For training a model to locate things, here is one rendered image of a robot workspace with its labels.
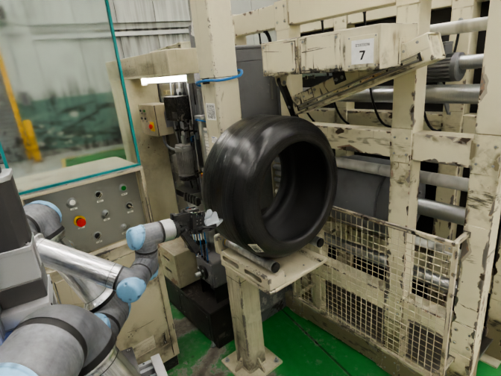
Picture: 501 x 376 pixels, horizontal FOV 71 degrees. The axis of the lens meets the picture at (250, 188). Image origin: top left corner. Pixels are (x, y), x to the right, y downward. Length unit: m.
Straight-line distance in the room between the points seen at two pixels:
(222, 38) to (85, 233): 1.11
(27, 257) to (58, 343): 0.32
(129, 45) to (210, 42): 9.01
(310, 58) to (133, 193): 1.08
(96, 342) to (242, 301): 1.37
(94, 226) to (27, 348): 1.32
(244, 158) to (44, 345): 0.88
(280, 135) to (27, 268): 0.89
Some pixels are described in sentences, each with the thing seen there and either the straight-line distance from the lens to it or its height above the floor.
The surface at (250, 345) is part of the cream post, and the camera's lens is 2.19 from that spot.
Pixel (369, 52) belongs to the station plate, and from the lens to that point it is 1.35.
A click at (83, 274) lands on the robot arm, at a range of 1.17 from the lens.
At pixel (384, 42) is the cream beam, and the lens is 1.36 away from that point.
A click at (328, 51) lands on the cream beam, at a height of 1.71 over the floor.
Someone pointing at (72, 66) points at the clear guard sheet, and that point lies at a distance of 1.75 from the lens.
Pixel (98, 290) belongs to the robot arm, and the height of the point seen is 1.00.
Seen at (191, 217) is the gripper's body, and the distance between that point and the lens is 1.26.
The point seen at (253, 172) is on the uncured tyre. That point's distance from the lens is 1.25.
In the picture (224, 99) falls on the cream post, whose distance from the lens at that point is 1.61.
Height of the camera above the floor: 1.69
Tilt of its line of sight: 19 degrees down
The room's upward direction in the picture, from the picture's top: 6 degrees counter-clockwise
